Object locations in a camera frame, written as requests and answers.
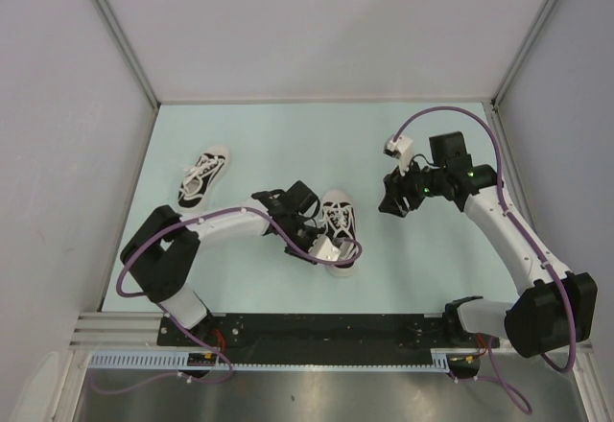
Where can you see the aluminium front frame rail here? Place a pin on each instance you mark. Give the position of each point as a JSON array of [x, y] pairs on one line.
[[120, 328]]

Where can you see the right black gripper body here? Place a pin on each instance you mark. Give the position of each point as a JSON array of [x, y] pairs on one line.
[[428, 180]]

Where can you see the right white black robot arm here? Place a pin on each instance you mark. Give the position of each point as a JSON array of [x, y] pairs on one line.
[[555, 306]]

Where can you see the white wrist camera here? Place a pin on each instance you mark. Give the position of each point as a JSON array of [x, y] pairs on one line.
[[326, 251], [400, 148]]

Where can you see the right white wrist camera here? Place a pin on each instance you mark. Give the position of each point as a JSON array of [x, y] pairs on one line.
[[400, 148]]

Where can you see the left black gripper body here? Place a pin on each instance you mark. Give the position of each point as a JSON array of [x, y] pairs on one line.
[[301, 235]]

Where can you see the aluminium corner post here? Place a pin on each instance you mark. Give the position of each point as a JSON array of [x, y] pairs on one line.
[[535, 30], [126, 51]]

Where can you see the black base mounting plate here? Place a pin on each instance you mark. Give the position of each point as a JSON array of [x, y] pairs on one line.
[[287, 348]]

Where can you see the right aluminium corner post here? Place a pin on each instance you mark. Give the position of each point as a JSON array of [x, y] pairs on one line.
[[535, 30]]

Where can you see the black white sneaker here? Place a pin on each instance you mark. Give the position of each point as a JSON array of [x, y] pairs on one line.
[[201, 178], [339, 220]]

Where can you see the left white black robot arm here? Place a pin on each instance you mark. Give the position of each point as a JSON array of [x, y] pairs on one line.
[[160, 255]]

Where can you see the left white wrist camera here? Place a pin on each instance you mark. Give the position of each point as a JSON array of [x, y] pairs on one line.
[[326, 251]]

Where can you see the left aluminium corner post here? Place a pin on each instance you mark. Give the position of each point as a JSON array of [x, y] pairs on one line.
[[126, 51]]

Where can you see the grey slotted cable duct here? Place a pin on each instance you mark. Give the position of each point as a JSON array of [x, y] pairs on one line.
[[424, 361]]

